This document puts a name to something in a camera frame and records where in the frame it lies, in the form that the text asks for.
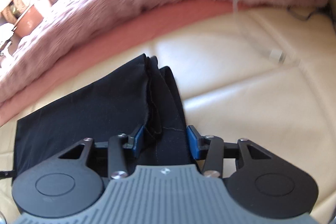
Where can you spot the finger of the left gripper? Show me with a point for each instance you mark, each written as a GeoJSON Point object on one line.
{"type": "Point", "coordinates": [6, 174]}

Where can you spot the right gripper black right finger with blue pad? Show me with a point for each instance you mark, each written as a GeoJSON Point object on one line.
{"type": "Point", "coordinates": [258, 180]}

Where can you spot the black pants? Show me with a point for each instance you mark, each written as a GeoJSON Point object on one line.
{"type": "Point", "coordinates": [138, 94]}

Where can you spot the brown plastic tub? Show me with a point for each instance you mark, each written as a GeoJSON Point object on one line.
{"type": "Point", "coordinates": [28, 21]}

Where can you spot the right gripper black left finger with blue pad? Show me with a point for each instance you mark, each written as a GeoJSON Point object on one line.
{"type": "Point", "coordinates": [72, 180]}

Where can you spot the salmon pink bed sheet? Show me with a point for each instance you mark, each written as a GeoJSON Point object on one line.
{"type": "Point", "coordinates": [145, 27]}

